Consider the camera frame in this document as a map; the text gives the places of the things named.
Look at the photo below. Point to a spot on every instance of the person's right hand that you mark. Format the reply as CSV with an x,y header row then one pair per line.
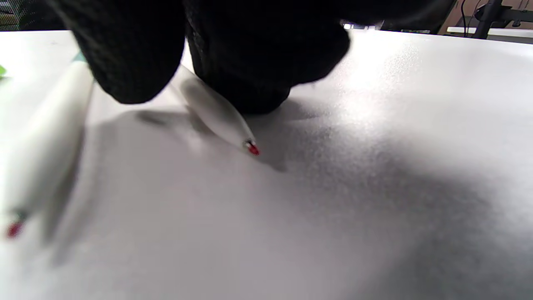
x,y
250,50

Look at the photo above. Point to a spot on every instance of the yellow capped white twist pen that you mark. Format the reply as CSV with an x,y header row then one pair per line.
x,y
220,118

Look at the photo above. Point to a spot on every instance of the blue capped white twist pen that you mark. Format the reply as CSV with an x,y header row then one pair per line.
x,y
46,146

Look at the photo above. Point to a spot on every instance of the black metal stand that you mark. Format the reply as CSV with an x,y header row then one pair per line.
x,y
487,16

